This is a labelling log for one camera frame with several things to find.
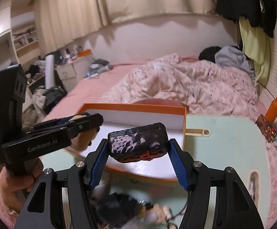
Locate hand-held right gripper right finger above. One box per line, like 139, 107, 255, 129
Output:
168, 138, 264, 229

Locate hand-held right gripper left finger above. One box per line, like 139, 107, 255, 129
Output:
14, 138, 109, 229

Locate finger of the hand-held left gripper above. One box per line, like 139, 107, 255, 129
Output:
66, 114, 104, 140
24, 114, 92, 131

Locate brown plush toy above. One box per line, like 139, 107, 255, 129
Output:
69, 114, 99, 151

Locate orange and white cardboard box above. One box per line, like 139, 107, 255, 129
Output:
64, 103, 189, 181

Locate black case with red base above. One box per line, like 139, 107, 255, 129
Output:
107, 122, 169, 164

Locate person's left hand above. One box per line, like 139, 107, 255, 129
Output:
0, 159, 45, 194

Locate beige fluffy toy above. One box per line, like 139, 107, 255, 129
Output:
91, 172, 111, 204

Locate heap of clothes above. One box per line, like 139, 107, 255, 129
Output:
21, 60, 67, 124

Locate pink bed sheet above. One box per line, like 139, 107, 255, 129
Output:
42, 55, 201, 124

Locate light green lap table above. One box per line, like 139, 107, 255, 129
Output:
40, 113, 269, 229

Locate white paper roll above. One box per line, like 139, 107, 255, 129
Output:
45, 54, 56, 90

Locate pale pink soft toy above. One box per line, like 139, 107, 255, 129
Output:
148, 203, 173, 224

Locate white bedside cabinet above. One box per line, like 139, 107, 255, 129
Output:
55, 55, 95, 92

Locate pink floral blanket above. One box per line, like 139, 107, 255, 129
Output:
99, 54, 277, 222

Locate dark patterned packet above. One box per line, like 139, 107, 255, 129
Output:
255, 114, 277, 142

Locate orange bottle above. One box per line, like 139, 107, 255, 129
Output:
265, 95, 277, 123

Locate black garment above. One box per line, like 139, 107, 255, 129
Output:
198, 46, 225, 62

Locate grey hoodie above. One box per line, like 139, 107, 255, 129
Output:
214, 45, 256, 77

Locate beige curtain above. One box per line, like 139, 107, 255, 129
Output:
33, 0, 220, 53

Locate yellow-green hanging garment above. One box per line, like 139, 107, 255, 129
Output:
239, 17, 271, 86

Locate black cable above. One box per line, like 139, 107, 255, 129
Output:
165, 191, 192, 229

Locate pile of clothes and cables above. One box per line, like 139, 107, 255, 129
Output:
83, 58, 114, 80

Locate white wall shelf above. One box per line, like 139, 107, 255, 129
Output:
0, 5, 41, 77

